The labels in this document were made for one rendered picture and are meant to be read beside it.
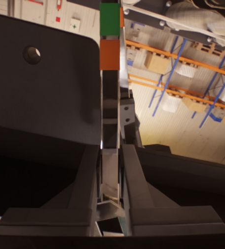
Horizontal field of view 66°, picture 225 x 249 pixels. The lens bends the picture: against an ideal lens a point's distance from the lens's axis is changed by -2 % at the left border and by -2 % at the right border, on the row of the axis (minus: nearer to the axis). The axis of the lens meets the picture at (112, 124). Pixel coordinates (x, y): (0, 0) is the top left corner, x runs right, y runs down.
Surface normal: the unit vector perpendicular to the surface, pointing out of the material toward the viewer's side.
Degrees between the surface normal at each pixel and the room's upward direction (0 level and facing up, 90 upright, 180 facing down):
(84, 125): 90
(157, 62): 90
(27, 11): 90
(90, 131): 90
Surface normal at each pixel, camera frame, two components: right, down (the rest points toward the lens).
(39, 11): 0.01, 0.51
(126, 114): 0.04, 0.72
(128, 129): -0.02, 0.28
